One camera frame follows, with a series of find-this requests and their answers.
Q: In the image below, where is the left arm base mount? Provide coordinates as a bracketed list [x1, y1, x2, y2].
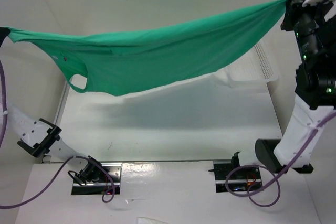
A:
[68, 163, 122, 196]

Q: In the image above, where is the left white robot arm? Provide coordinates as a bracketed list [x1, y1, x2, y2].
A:
[1, 67, 104, 185]

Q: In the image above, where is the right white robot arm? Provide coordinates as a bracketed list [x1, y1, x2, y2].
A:
[229, 0, 335, 178]

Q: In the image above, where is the aluminium table edge rail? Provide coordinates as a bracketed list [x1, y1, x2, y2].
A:
[41, 82, 69, 164]

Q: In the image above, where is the white plastic mesh basket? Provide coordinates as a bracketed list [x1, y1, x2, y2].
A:
[225, 40, 279, 88]

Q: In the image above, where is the green tank top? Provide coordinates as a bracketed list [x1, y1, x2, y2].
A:
[8, 0, 286, 96]

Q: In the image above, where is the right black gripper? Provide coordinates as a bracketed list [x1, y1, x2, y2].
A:
[281, 0, 336, 62]

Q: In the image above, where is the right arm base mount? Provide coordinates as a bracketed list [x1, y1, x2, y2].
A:
[209, 162, 262, 193]

